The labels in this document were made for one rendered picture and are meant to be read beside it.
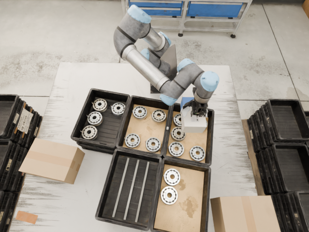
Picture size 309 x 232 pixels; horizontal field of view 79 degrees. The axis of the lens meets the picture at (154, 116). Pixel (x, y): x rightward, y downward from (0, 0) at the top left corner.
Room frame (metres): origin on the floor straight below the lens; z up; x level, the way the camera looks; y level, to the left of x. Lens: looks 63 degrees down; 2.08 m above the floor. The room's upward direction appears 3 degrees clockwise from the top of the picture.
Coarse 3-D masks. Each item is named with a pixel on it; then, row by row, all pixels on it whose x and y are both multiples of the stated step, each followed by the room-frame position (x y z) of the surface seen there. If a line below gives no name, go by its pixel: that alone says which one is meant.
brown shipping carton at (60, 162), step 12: (36, 144) 0.36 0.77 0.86; (48, 144) 0.36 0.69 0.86; (60, 144) 0.36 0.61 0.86; (36, 156) 0.28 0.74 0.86; (48, 156) 0.28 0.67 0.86; (60, 156) 0.29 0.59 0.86; (72, 156) 0.29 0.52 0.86; (24, 168) 0.20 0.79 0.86; (36, 168) 0.20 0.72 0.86; (48, 168) 0.20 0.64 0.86; (60, 168) 0.21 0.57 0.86; (72, 168) 0.22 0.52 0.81; (60, 180) 0.14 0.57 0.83; (72, 180) 0.15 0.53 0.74
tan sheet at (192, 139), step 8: (176, 112) 0.66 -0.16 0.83; (192, 136) 0.48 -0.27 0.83; (200, 136) 0.48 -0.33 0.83; (168, 144) 0.41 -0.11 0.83; (184, 144) 0.42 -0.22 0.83; (192, 144) 0.42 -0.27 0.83; (200, 144) 0.42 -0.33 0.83; (168, 152) 0.35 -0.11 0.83; (184, 152) 0.36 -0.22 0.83; (192, 160) 0.31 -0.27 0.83
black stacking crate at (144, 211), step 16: (144, 160) 0.29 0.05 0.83; (112, 176) 0.18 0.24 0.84; (128, 176) 0.19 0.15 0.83; (112, 192) 0.09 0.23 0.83; (128, 192) 0.09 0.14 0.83; (144, 192) 0.10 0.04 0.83; (112, 208) 0.00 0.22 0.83; (128, 208) 0.01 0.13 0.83; (144, 208) 0.01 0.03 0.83; (144, 224) -0.07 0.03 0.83
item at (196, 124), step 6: (186, 96) 0.61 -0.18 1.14; (192, 96) 0.61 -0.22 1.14; (180, 102) 0.61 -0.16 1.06; (186, 102) 0.56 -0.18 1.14; (186, 120) 0.45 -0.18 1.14; (192, 120) 0.45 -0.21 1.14; (198, 120) 0.45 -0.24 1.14; (204, 120) 0.46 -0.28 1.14; (186, 126) 0.41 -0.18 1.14; (192, 126) 0.42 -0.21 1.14; (198, 126) 0.42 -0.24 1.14; (204, 126) 0.42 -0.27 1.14; (186, 132) 0.41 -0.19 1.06; (192, 132) 0.42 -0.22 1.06; (198, 132) 0.42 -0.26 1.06
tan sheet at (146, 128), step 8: (136, 104) 0.71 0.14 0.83; (152, 112) 0.65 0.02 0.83; (136, 120) 0.58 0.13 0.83; (144, 120) 0.58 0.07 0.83; (152, 120) 0.59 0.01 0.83; (128, 128) 0.51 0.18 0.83; (136, 128) 0.52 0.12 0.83; (144, 128) 0.52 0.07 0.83; (152, 128) 0.52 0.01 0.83; (160, 128) 0.52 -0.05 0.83; (144, 136) 0.46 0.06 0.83; (152, 136) 0.46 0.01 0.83; (160, 136) 0.47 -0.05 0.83; (144, 144) 0.40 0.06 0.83; (152, 144) 0.41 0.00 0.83
